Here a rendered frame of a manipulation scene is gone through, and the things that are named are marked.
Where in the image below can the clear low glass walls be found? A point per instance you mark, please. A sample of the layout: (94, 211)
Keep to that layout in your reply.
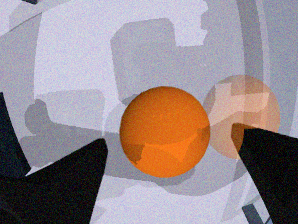
(282, 30)

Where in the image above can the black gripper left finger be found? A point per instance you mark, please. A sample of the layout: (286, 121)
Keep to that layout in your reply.
(63, 193)

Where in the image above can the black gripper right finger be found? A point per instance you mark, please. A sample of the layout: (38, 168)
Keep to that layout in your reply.
(272, 161)

